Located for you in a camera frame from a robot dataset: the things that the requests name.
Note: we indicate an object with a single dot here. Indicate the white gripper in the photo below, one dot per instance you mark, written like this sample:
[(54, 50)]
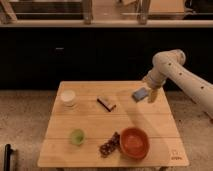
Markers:
[(153, 81)]

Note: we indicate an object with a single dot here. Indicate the blue sponge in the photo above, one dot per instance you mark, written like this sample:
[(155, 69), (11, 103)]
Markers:
[(140, 94)]

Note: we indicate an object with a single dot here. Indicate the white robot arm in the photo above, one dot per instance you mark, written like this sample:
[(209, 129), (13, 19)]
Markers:
[(169, 65)]

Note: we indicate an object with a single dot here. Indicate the red bowl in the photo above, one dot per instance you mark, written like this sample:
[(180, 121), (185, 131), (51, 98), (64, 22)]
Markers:
[(134, 143)]

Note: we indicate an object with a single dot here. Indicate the brown chocolate bar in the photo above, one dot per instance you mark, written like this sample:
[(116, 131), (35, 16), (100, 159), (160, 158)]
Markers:
[(106, 103)]

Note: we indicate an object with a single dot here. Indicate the wooden table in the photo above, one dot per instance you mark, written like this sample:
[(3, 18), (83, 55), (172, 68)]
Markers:
[(98, 124)]

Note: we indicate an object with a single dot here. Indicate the bunch of dark grapes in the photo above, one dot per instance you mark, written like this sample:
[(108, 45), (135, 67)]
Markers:
[(110, 146)]

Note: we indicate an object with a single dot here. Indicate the white cup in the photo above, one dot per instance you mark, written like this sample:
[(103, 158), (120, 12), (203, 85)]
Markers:
[(68, 97)]

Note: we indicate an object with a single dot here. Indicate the green cup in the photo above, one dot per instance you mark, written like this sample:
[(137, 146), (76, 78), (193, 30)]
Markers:
[(77, 137)]

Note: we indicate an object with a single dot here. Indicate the black object on floor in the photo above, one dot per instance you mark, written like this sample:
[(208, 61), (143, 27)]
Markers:
[(7, 154)]

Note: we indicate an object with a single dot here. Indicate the wooden shelf rail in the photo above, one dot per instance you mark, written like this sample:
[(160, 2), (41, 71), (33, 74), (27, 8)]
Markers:
[(106, 13)]

